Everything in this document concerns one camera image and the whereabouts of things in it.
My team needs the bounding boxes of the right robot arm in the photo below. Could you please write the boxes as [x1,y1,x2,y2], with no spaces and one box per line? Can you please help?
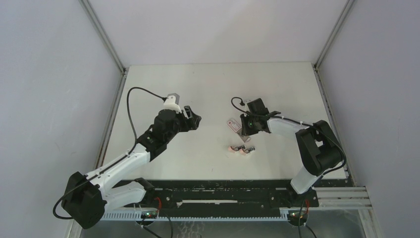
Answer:
[240,112,347,206]

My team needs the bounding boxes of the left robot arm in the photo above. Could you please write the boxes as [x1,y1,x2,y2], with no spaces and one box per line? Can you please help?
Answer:
[58,106,202,229]

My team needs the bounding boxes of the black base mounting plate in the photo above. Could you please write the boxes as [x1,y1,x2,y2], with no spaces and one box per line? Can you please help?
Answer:
[126,179,305,218]

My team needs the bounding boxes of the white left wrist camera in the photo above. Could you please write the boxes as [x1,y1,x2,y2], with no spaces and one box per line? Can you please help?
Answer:
[163,93,182,114]

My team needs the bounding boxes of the black left camera cable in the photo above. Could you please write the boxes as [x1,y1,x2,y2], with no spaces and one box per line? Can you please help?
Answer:
[126,86,168,155]

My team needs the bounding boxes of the white slotted cable duct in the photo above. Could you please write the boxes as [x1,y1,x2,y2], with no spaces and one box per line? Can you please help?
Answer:
[100,209,289,222]

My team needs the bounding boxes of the aluminium left frame rail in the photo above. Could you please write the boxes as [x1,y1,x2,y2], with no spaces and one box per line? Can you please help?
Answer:
[78,0,129,188]

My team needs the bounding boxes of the aluminium frame rail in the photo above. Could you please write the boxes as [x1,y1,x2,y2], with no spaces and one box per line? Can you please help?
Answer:
[78,0,129,188]
[313,0,357,188]

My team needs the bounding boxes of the aluminium front extrusion rail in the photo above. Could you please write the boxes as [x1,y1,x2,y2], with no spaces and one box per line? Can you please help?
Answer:
[74,187,373,211]

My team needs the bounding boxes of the aluminium right frame rail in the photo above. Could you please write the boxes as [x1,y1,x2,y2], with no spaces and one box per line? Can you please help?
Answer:
[313,0,357,188]

